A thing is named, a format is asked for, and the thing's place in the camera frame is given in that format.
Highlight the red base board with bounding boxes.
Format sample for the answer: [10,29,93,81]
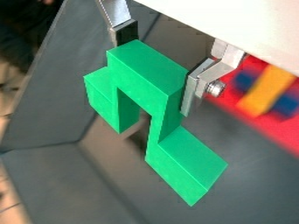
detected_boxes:
[209,56,299,158]

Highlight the blue block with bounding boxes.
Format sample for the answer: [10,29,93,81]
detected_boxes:
[273,92,299,117]
[234,71,257,92]

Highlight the green stepped object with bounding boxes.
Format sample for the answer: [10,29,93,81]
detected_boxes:
[85,40,229,205]

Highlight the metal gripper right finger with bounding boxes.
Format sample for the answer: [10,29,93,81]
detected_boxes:
[182,39,246,116]

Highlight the right far blue block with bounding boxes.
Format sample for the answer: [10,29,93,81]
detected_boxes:
[273,92,299,117]

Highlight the yellow long bar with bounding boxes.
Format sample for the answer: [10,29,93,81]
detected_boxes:
[238,65,297,117]

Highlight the left far blue block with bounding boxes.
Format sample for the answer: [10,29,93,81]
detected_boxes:
[234,71,257,92]

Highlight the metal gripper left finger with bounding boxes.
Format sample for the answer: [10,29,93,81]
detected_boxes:
[97,0,139,46]

